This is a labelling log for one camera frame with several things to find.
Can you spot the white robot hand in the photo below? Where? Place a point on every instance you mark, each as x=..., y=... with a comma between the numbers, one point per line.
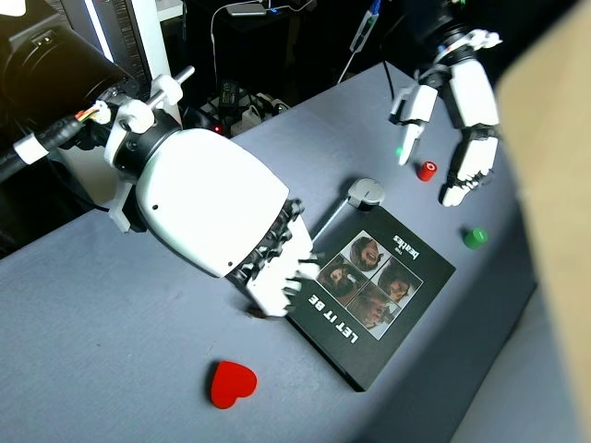
x=475, y=97
x=208, y=198

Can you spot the white ruler strip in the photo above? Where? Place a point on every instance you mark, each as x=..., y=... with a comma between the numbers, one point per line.
x=367, y=191

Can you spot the black Beatles album box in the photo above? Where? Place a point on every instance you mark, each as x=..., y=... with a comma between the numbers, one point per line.
x=415, y=286

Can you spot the red cylinder block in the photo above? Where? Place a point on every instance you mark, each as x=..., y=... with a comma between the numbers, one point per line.
x=425, y=171

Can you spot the white power strip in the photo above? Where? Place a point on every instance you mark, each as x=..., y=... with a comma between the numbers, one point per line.
x=261, y=111

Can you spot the black power adapter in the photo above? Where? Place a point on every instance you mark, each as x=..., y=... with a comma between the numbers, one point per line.
x=229, y=94

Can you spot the beige wooden board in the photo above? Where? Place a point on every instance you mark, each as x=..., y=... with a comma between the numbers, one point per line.
x=554, y=184

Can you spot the green cylinder block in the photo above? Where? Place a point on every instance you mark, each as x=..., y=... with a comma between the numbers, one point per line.
x=475, y=239

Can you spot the red heart block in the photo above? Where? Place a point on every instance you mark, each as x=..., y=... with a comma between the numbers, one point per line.
x=231, y=385

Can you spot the flat grey device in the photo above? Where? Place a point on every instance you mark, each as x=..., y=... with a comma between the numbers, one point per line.
x=247, y=10

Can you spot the white post with black strips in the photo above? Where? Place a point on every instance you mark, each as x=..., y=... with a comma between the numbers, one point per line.
x=152, y=37

